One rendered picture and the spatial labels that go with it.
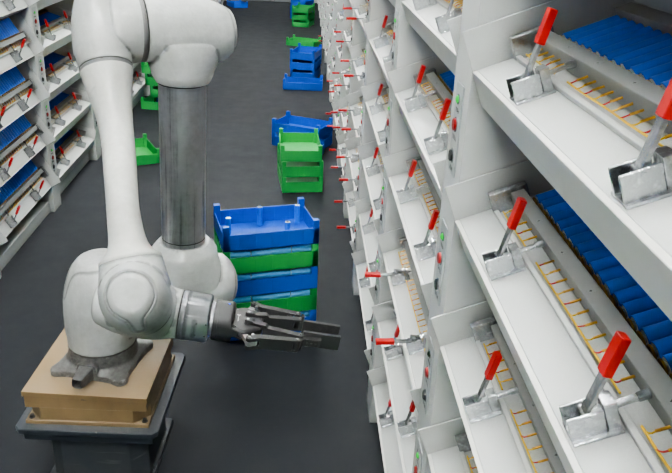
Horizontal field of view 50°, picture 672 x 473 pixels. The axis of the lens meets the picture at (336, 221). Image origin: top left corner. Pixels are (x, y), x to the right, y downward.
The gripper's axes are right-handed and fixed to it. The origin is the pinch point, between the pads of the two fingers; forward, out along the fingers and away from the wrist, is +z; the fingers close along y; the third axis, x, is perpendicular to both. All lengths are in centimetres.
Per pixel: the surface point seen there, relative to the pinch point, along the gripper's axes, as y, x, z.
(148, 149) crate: -271, -72, -80
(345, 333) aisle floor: -87, -54, 20
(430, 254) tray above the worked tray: 0.4, 20.2, 15.9
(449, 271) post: 26.7, 30.5, 11.7
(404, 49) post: -43, 47, 10
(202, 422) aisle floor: -42, -60, -21
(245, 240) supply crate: -83, -24, -17
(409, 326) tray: -8.3, -0.4, 18.2
